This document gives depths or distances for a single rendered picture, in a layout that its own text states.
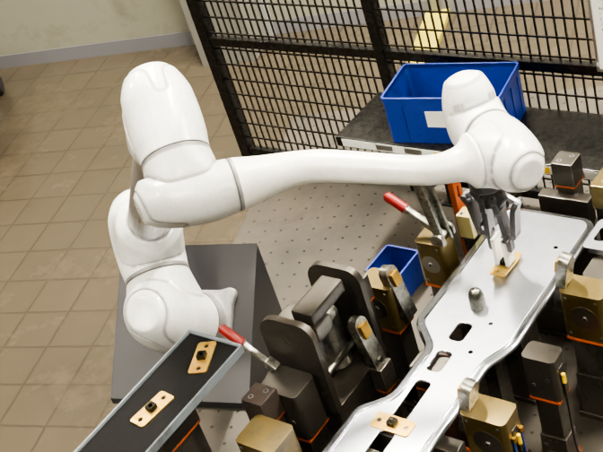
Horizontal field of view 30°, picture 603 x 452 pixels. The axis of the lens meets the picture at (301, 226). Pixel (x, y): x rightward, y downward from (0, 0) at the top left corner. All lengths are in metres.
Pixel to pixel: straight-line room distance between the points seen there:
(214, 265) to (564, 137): 0.89
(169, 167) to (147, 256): 0.58
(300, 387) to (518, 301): 0.48
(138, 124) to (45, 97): 4.26
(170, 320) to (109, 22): 4.03
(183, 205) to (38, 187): 3.49
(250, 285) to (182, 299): 0.23
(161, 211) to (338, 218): 1.25
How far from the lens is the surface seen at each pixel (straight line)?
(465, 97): 2.09
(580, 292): 2.22
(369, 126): 2.91
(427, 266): 2.46
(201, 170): 2.01
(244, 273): 2.71
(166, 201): 2.00
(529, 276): 2.35
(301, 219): 3.24
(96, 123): 5.81
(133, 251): 2.56
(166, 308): 2.50
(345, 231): 3.13
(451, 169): 1.99
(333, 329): 2.22
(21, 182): 5.57
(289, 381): 2.14
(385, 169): 2.00
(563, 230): 2.45
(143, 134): 2.05
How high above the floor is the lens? 2.49
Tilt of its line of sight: 34 degrees down
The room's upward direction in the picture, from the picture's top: 19 degrees counter-clockwise
